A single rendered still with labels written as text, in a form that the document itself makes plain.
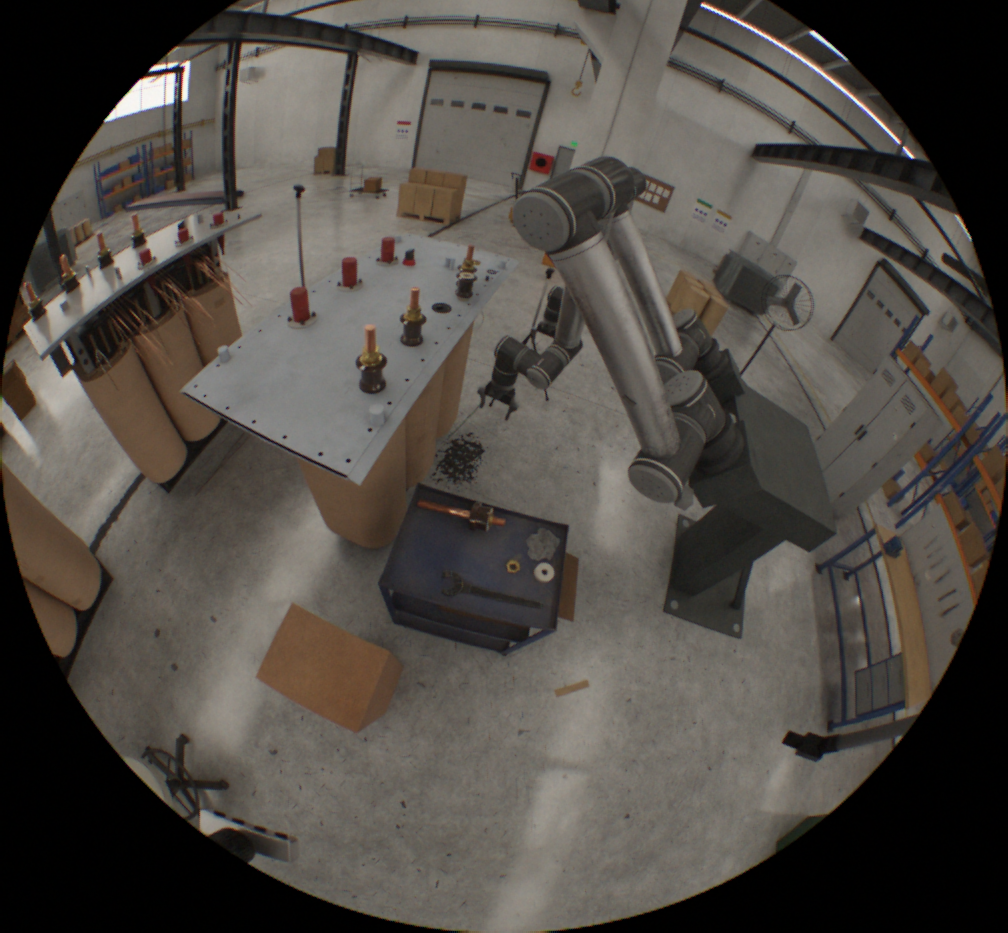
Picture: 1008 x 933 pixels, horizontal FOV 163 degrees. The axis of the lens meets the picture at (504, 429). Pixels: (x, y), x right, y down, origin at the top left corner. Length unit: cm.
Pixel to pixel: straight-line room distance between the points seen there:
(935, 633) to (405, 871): 445
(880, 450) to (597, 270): 435
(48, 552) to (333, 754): 192
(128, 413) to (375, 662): 194
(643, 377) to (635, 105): 553
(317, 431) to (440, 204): 690
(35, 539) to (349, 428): 209
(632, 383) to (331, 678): 122
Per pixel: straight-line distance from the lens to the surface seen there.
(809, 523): 187
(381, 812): 225
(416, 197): 781
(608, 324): 86
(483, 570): 131
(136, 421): 248
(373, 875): 246
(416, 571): 128
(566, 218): 75
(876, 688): 395
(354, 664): 119
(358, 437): 96
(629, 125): 613
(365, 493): 151
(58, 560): 263
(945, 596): 444
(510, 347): 139
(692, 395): 128
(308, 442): 98
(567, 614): 145
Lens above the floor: 209
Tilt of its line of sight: 46 degrees down
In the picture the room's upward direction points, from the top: 18 degrees clockwise
